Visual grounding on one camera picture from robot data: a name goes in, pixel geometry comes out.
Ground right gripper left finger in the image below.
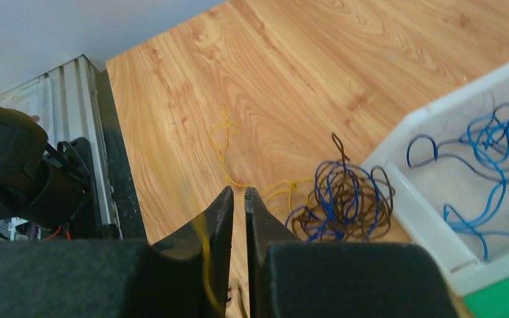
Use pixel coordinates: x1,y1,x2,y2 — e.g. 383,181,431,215
152,186,234,317

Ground green plastic bin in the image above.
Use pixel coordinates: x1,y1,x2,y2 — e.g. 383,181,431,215
463,278,509,317

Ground wire bundle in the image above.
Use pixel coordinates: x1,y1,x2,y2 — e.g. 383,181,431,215
285,132,397,243

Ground sorted wires in bin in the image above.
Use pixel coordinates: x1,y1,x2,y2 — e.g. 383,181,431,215
406,102,509,262

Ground white plastic bin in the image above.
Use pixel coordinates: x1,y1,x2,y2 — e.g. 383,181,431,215
363,62,509,295

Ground yellow wire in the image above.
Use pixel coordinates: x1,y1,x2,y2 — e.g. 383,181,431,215
193,103,315,318

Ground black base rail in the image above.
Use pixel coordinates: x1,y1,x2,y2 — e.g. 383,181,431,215
0,56,146,240

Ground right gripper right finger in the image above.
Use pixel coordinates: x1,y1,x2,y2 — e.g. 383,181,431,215
245,187,298,317

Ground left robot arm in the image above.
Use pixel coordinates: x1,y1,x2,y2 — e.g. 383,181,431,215
0,107,102,239

